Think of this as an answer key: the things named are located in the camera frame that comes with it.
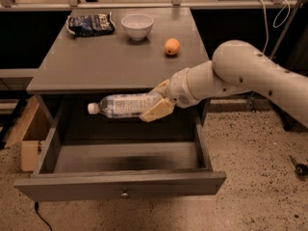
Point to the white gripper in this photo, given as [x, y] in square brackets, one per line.
[177, 88]

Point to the clear blue plastic bottle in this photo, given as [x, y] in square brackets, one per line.
[124, 105]

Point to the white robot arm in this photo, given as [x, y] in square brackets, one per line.
[236, 67]

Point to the grey wooden cabinet counter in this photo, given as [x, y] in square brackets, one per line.
[81, 70]

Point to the grey open top drawer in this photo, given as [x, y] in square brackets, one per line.
[165, 158]

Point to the round metal drawer knob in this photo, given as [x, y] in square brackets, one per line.
[125, 193]

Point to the orange fruit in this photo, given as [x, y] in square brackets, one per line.
[172, 46]

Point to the white ceramic bowl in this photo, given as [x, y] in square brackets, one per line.
[137, 26]

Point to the blue chip bag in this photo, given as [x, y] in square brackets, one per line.
[90, 25]

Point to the wooden box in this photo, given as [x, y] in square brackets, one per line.
[29, 132]

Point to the black tool on floor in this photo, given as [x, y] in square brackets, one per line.
[300, 169]

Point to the metal stand pole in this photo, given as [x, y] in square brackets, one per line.
[283, 20]

